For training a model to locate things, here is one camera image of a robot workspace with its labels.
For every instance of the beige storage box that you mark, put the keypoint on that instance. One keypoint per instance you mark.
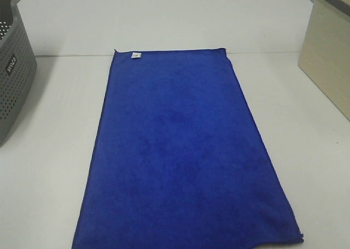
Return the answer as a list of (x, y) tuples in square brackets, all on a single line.
[(324, 56)]

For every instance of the grey perforated plastic basket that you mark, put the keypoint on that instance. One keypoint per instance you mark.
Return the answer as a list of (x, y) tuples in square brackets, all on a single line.
[(18, 65)]

